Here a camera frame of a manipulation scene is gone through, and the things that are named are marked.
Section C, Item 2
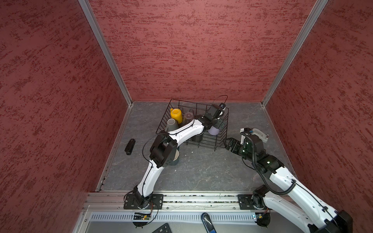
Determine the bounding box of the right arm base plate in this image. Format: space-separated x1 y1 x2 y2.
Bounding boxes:
238 194 272 211

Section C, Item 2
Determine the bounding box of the black wire dish rack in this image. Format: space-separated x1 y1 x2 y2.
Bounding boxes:
156 99 229 150

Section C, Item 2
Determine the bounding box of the purple cup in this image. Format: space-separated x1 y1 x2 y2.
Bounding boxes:
208 126 220 136

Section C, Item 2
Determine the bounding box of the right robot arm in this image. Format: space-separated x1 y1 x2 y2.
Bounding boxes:
224 130 353 233

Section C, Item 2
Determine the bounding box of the black blue handheld device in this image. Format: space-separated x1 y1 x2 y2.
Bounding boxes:
201 213 216 233

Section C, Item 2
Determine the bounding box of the yellow mug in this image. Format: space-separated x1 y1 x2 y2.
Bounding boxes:
170 108 183 124

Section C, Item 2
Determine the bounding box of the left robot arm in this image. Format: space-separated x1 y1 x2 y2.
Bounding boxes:
129 103 227 209

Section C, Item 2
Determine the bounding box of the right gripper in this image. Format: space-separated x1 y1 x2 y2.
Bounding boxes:
222 137 256 162

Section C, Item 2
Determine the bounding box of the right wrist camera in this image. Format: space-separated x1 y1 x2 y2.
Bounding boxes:
240 128 253 145

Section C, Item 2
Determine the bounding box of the dark green mug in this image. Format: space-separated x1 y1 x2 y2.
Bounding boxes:
169 149 180 166

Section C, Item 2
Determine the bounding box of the white grey mug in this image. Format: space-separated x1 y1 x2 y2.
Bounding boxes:
165 118 179 132

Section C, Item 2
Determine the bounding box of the black mug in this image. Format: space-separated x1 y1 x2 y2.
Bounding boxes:
192 133 204 143

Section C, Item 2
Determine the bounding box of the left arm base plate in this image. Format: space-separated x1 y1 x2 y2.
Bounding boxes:
123 193 164 210

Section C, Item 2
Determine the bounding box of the clear glass cup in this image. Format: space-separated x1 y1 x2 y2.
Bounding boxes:
183 112 194 125

